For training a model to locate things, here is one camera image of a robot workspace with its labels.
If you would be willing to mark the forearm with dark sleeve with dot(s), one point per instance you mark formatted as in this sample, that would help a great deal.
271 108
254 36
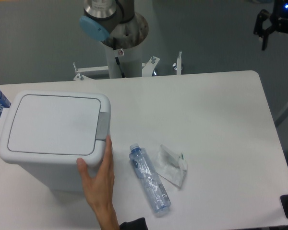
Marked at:
107 219

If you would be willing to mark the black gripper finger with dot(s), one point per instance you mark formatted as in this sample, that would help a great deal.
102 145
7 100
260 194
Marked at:
265 36
262 16

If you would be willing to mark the crumpled clear plastic wrapper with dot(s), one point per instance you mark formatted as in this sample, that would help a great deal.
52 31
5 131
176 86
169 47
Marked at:
170 165

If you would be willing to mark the clear empty plastic bottle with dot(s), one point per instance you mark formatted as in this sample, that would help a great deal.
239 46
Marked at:
150 180

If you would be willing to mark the white plastic trash can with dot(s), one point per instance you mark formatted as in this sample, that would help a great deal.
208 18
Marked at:
45 132

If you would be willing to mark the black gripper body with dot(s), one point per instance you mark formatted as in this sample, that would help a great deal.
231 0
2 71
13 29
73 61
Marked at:
279 17

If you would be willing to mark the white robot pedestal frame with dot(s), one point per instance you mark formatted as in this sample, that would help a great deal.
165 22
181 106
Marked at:
123 50

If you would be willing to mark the bare human hand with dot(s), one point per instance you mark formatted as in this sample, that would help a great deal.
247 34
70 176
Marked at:
98 190

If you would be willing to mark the silver robot arm blue cap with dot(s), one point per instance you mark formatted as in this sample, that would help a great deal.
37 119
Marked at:
116 24

